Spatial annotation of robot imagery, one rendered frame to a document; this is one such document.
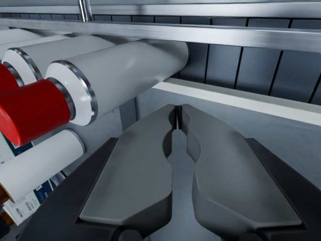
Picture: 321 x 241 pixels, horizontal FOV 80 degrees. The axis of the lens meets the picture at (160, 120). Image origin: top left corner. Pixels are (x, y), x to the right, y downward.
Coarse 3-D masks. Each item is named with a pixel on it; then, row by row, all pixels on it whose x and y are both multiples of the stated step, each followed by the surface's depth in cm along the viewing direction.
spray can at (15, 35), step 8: (0, 32) 27; (8, 32) 27; (16, 32) 28; (24, 32) 29; (32, 32) 29; (40, 32) 30; (48, 32) 31; (56, 32) 32; (64, 32) 33; (0, 40) 26; (8, 40) 27; (16, 40) 27
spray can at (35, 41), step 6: (54, 36) 25; (60, 36) 25; (66, 36) 25; (72, 36) 26; (12, 42) 21; (18, 42) 21; (24, 42) 22; (30, 42) 22; (36, 42) 22; (42, 42) 23; (0, 48) 20; (6, 48) 20; (0, 54) 19; (0, 60) 19
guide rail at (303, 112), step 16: (176, 80) 25; (192, 96) 23; (208, 96) 22; (224, 96) 21; (240, 96) 20; (256, 96) 20; (272, 112) 19; (288, 112) 18; (304, 112) 18; (320, 112) 17
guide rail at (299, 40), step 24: (0, 24) 31; (24, 24) 27; (48, 24) 24; (72, 24) 22; (96, 24) 20; (120, 24) 18; (144, 24) 17; (168, 24) 17; (192, 24) 16; (264, 48) 13; (288, 48) 12; (312, 48) 12
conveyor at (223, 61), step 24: (216, 24) 22; (240, 24) 20; (264, 24) 19; (288, 24) 18; (312, 24) 17; (192, 48) 24; (216, 48) 23; (240, 48) 21; (192, 72) 26; (216, 72) 24; (240, 72) 22; (264, 72) 21; (288, 72) 20; (312, 72) 19; (288, 96) 21; (312, 96) 20
